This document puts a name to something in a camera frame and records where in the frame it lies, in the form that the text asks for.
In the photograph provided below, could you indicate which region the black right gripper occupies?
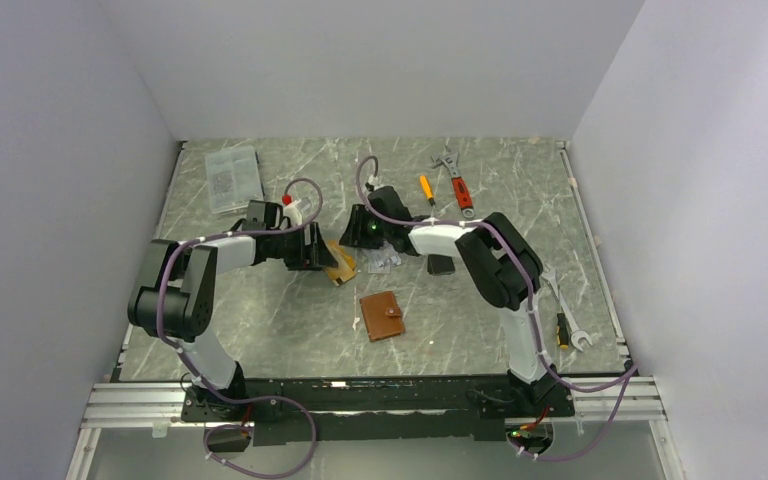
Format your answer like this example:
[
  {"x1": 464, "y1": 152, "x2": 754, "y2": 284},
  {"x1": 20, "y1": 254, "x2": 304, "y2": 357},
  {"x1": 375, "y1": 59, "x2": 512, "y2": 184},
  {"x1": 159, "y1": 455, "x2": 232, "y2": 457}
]
[{"x1": 338, "y1": 206, "x2": 391, "y2": 251}]

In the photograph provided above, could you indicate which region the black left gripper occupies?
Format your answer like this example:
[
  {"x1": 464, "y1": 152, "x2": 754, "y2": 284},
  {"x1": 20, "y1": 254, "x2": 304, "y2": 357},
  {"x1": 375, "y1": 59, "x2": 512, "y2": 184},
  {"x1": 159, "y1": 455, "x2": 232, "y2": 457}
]
[{"x1": 266, "y1": 221, "x2": 337, "y2": 271}]

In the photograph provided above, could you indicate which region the brown leather card holder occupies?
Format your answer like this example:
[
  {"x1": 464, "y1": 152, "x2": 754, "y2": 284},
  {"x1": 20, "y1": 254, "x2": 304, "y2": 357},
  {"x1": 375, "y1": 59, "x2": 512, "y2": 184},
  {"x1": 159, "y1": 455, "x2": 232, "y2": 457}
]
[{"x1": 359, "y1": 291, "x2": 406, "y2": 342}]

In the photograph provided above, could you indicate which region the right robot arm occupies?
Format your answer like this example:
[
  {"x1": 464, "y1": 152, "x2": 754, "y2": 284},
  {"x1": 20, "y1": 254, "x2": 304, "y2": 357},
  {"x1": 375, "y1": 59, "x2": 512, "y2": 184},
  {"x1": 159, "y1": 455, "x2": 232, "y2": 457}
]
[{"x1": 340, "y1": 186, "x2": 557, "y2": 415}]

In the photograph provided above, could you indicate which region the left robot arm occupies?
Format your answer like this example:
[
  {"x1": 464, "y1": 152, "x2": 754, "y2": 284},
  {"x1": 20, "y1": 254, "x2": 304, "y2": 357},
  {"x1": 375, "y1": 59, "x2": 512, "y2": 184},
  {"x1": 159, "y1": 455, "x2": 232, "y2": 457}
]
[{"x1": 127, "y1": 200, "x2": 338, "y2": 420}]

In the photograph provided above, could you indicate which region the gold card stack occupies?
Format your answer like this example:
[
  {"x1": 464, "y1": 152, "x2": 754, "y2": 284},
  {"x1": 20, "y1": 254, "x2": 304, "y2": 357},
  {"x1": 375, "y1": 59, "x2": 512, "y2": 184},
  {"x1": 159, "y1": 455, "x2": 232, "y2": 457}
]
[{"x1": 323, "y1": 240, "x2": 356, "y2": 287}]

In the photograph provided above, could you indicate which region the black card wallet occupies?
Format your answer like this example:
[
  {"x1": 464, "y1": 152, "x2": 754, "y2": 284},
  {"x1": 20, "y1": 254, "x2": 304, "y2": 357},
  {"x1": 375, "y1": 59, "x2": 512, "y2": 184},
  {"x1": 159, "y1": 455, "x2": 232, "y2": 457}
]
[{"x1": 427, "y1": 254, "x2": 456, "y2": 276}]

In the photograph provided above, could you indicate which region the clear plastic parts box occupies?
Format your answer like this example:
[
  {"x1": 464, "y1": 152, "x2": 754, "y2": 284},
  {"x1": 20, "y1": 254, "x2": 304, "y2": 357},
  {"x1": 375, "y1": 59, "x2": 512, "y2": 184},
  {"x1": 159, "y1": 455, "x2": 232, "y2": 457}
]
[{"x1": 205, "y1": 145, "x2": 265, "y2": 214}]

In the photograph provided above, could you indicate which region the red adjustable wrench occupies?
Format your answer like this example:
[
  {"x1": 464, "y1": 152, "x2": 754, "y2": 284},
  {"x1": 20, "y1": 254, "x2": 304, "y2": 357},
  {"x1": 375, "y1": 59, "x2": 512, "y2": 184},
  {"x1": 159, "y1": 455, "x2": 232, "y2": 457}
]
[{"x1": 430, "y1": 147, "x2": 475, "y2": 220}]

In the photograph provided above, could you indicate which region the silver combination wrench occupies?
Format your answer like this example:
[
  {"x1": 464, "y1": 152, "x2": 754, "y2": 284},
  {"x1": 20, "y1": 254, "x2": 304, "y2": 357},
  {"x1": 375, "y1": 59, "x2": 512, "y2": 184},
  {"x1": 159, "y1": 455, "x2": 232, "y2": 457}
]
[{"x1": 541, "y1": 266, "x2": 593, "y2": 352}]

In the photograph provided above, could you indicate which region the black yellow screwdriver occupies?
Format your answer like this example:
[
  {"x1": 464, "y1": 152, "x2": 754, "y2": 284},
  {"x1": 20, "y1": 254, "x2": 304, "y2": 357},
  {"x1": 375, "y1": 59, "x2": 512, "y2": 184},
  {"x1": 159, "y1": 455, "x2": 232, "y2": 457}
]
[{"x1": 556, "y1": 312, "x2": 571, "y2": 350}]

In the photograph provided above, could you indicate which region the orange handle screwdriver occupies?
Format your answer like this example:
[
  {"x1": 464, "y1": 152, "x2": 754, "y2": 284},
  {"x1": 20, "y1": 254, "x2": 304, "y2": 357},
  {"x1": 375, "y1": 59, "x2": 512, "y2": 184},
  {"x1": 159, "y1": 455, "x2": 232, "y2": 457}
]
[{"x1": 419, "y1": 175, "x2": 437, "y2": 215}]

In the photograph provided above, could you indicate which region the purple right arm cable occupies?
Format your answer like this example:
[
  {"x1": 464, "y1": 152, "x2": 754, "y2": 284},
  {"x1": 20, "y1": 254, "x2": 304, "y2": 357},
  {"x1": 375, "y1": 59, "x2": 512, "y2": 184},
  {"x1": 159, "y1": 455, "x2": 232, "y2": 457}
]
[{"x1": 355, "y1": 155, "x2": 640, "y2": 464}]

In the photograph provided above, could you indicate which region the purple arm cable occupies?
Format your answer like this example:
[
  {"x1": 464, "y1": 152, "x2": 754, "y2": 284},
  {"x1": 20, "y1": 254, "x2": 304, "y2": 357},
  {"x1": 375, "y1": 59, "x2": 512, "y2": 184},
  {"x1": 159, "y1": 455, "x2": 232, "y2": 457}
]
[
  {"x1": 355, "y1": 155, "x2": 640, "y2": 464},
  {"x1": 155, "y1": 177, "x2": 324, "y2": 480}
]

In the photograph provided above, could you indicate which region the black aluminium base frame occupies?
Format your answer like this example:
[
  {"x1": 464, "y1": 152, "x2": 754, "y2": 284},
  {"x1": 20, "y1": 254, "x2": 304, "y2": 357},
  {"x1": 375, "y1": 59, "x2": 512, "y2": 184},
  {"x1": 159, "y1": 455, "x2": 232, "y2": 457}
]
[{"x1": 79, "y1": 360, "x2": 667, "y2": 446}]

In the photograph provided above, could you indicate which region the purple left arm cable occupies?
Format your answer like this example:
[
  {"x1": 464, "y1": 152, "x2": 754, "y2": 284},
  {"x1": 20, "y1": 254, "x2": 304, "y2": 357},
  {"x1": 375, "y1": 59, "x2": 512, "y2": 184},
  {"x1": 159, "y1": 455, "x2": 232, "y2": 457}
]
[{"x1": 155, "y1": 177, "x2": 324, "y2": 480}]

